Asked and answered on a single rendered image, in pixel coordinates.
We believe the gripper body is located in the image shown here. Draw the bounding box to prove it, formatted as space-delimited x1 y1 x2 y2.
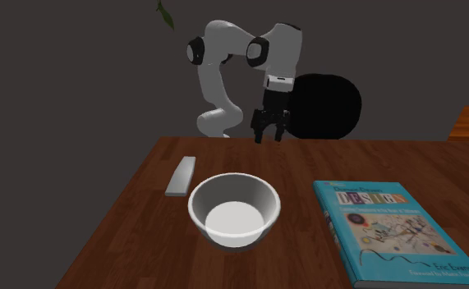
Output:
261 89 292 122

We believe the black round object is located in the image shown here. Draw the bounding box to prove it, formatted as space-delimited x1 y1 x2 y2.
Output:
284 73 363 140

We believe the white bowl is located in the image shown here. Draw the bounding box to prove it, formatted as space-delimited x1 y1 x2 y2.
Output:
187 172 282 250

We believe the teal book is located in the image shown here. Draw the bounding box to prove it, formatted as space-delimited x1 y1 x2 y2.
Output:
312 180 469 289

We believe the grey flat remote control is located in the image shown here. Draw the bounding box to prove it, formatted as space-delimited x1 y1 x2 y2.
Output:
164 155 197 198

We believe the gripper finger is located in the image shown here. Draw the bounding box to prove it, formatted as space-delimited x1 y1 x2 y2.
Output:
251 108 269 145
273 109 292 143

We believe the brown wooden table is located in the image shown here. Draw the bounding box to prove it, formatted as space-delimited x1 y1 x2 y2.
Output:
55 135 469 289

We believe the green plant leaf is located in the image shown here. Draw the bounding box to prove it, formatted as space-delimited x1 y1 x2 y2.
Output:
155 0 176 32

